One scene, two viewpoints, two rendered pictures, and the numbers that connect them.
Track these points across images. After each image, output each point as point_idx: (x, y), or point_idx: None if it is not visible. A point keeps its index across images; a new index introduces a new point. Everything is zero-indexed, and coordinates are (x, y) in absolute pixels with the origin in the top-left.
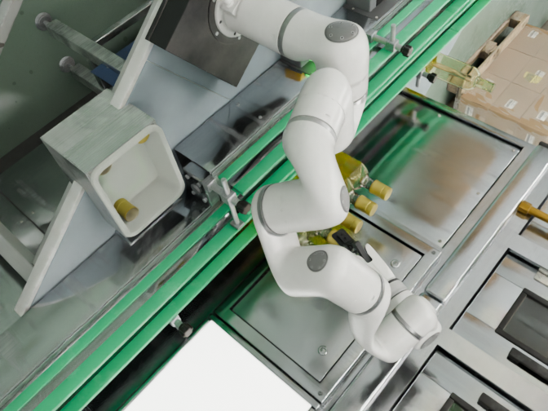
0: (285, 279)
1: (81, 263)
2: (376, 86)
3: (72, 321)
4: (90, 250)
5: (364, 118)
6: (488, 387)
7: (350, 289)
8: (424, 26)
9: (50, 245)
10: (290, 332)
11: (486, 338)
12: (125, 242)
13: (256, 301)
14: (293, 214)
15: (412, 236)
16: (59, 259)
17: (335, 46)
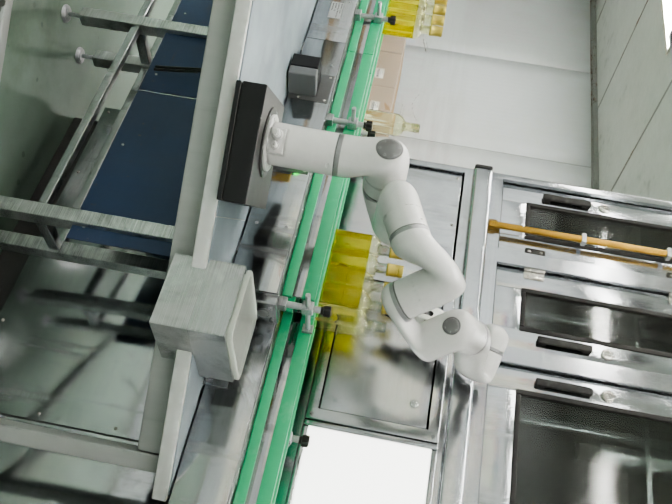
0: (428, 350)
1: (189, 427)
2: None
3: (223, 478)
4: (193, 410)
5: None
6: (536, 373)
7: (477, 336)
8: None
9: (174, 419)
10: (380, 402)
11: (516, 337)
12: (220, 389)
13: (336, 391)
14: (431, 299)
15: None
16: (182, 429)
17: (392, 162)
